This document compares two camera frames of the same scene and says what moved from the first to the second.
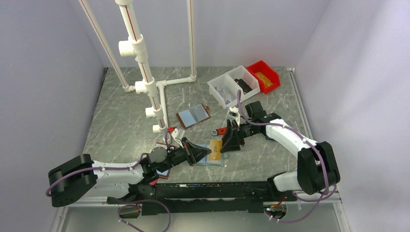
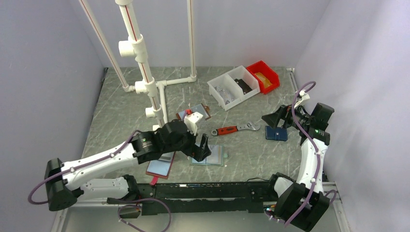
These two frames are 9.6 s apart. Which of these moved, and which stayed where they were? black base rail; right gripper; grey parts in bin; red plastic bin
Moved: right gripper
Stayed: red plastic bin; black base rail; grey parts in bin
